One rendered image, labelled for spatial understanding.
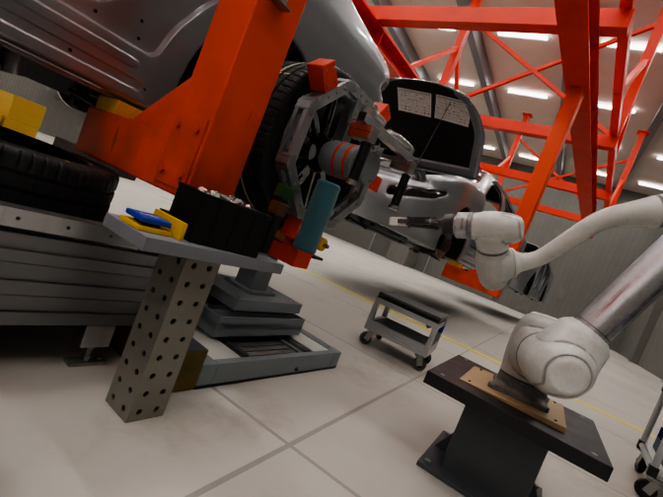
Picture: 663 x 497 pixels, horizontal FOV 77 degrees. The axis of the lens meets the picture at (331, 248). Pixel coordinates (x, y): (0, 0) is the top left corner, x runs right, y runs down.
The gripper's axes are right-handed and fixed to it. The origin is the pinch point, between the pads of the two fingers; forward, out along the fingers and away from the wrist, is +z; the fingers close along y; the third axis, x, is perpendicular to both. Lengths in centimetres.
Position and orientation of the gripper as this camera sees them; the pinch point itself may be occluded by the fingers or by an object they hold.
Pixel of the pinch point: (399, 221)
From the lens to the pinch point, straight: 152.9
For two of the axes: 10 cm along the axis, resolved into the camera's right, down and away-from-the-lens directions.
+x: -1.4, 9.9, -0.7
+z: -8.7, -0.9, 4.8
